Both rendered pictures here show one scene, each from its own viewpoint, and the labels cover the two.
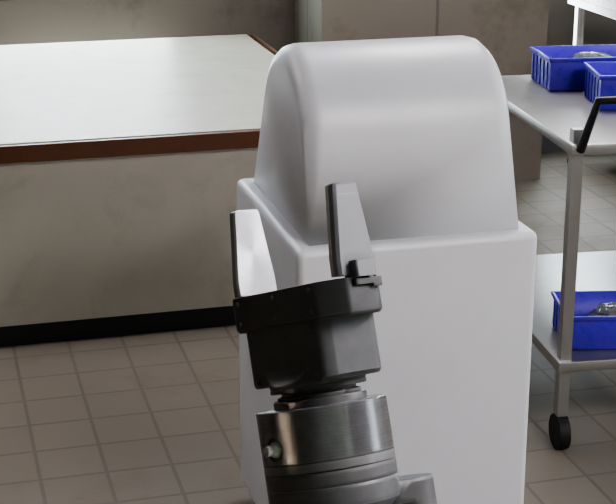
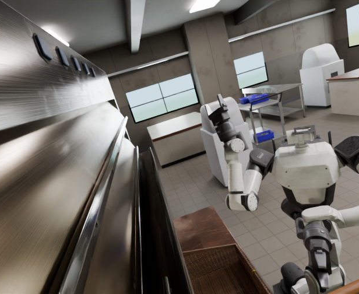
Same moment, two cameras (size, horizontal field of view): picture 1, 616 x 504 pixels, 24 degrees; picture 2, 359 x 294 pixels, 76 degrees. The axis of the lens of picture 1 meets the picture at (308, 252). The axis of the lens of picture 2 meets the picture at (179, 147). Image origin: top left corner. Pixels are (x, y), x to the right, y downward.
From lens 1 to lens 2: 0.27 m
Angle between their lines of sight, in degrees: 8
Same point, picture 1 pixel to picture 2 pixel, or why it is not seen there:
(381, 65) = (217, 104)
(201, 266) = (197, 146)
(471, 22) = not seen: hidden behind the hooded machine
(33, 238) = (171, 148)
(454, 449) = (243, 159)
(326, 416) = (224, 125)
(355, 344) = (225, 115)
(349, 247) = (221, 102)
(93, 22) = (171, 116)
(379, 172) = not seen: hidden behind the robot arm
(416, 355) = not seen: hidden behind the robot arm
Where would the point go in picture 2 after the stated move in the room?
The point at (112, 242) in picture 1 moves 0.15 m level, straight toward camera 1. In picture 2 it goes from (183, 146) to (183, 147)
